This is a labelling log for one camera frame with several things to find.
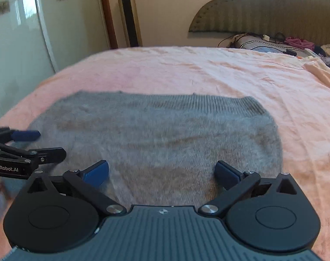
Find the brown wooden door frame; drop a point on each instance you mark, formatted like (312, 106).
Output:
(107, 13)

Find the magenta cloth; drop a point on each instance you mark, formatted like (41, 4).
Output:
(299, 43)

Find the peach blanket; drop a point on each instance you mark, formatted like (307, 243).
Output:
(325, 73)

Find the gold tower fan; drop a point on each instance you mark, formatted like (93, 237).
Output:
(129, 16)

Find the grey sweater with navy sleeves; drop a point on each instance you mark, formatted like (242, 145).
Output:
(159, 136)

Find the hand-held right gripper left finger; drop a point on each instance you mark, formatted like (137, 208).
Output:
(95, 174)

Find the olive padded headboard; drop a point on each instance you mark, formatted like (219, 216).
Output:
(262, 8)

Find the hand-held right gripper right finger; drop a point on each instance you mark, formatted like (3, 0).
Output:
(226, 176)

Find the white floral wardrobe door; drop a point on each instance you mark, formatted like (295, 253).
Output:
(67, 32)

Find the black power adapter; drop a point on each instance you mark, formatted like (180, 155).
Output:
(291, 52)

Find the white charger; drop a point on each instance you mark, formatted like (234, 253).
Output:
(266, 37)

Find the pink bed sheet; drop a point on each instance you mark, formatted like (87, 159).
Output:
(181, 70)

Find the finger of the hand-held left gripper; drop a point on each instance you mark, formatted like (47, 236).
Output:
(25, 135)
(50, 153)

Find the patterned grey pillow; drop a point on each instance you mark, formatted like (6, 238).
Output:
(251, 43)

